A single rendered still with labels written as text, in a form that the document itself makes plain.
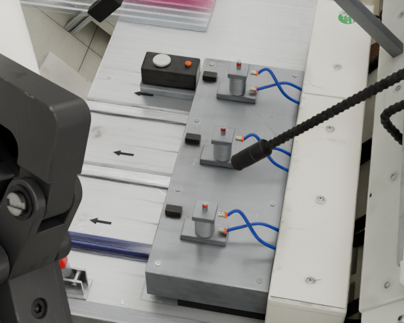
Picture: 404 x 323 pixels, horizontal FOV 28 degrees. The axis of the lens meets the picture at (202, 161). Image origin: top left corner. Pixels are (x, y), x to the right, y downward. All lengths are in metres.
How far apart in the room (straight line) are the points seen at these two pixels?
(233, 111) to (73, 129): 0.82
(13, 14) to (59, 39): 2.31
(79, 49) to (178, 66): 1.50
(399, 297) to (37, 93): 0.60
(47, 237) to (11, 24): 0.06
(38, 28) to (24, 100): 2.32
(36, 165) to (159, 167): 0.83
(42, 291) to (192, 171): 0.73
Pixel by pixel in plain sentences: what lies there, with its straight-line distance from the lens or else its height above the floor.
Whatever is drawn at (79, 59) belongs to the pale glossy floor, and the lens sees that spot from 2.55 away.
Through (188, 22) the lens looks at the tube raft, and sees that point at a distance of 1.21.
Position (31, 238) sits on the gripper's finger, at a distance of 0.21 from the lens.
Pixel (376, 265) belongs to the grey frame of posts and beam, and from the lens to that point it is 0.80.
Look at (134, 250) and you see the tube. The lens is 0.94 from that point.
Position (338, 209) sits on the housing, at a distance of 0.90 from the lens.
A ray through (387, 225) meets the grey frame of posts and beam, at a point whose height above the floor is 1.34.
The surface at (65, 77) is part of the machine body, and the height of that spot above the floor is 0.62.
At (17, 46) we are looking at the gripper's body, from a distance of 0.24.
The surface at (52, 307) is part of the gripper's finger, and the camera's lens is 0.23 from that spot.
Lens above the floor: 1.76
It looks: 40 degrees down
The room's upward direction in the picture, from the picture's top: 61 degrees clockwise
